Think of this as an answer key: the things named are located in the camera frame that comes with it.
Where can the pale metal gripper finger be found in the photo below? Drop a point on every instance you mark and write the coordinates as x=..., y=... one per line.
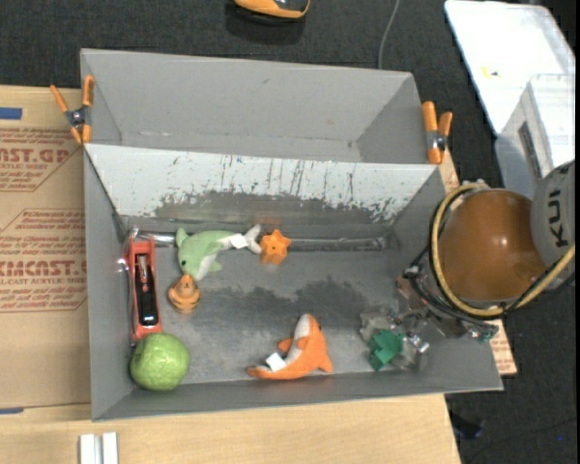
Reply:
x=415, y=353
x=374, y=322

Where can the orange plush fish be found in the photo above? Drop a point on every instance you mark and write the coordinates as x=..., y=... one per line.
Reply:
x=305, y=353

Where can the grey metal bin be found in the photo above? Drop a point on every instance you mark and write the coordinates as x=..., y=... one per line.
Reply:
x=270, y=307

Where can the orange star-shaped toy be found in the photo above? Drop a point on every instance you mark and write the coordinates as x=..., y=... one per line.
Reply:
x=274, y=247

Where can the green plush dolphin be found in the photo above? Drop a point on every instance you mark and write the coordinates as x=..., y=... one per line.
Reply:
x=203, y=252

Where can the orange striped tiger toy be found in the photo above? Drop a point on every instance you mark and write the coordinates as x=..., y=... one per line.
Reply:
x=184, y=297

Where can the green apple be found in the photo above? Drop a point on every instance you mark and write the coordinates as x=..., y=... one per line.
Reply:
x=159, y=361

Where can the red and black stapler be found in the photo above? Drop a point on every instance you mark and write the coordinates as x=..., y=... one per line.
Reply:
x=145, y=283

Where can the brown cardboard board, red print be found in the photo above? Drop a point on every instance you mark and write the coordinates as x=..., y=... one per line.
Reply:
x=38, y=336

